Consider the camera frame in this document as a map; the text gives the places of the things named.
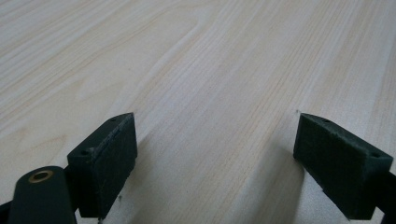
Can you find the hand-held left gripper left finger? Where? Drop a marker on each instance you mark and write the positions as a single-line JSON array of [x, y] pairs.
[[102, 168]]

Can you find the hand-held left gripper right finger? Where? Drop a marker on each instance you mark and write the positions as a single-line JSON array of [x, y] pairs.
[[336, 161]]

